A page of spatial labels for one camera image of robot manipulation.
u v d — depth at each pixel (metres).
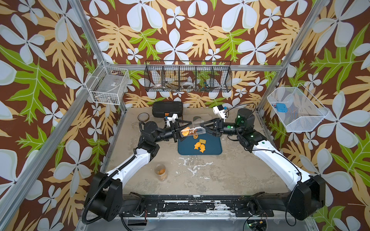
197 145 0.97
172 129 0.62
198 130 0.67
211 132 0.69
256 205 0.64
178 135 0.65
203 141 0.99
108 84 0.86
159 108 1.17
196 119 1.13
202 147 0.96
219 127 0.61
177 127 0.62
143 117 1.15
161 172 0.80
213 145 0.98
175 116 0.72
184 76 0.98
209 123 0.62
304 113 0.78
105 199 0.41
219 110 0.65
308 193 0.39
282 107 0.86
